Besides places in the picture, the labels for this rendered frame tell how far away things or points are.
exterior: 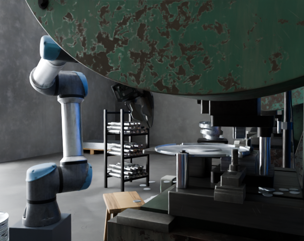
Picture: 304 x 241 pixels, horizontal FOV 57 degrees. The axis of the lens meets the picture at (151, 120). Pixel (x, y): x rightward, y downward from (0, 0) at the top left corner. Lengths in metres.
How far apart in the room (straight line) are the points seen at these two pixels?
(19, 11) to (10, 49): 0.83
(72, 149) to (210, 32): 0.96
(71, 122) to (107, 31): 0.82
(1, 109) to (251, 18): 5.63
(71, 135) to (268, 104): 1.44
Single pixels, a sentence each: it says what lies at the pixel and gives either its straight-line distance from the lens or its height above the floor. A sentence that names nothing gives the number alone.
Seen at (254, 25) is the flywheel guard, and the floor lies 1.01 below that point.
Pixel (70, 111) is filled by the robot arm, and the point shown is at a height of 0.91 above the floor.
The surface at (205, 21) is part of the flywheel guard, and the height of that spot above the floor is 1.02.
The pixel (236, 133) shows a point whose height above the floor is 0.84.
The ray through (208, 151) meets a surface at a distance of 0.84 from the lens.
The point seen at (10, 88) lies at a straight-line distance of 6.02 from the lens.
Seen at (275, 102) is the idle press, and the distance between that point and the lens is 2.17.
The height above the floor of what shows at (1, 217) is 0.28.
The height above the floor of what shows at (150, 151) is 0.78.
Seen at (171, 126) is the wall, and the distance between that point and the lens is 7.98.
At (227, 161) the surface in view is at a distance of 0.81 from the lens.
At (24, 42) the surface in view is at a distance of 6.37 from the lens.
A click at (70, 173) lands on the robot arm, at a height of 0.64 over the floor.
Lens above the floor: 0.89
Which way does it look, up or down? 1 degrees down
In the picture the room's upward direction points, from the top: straight up
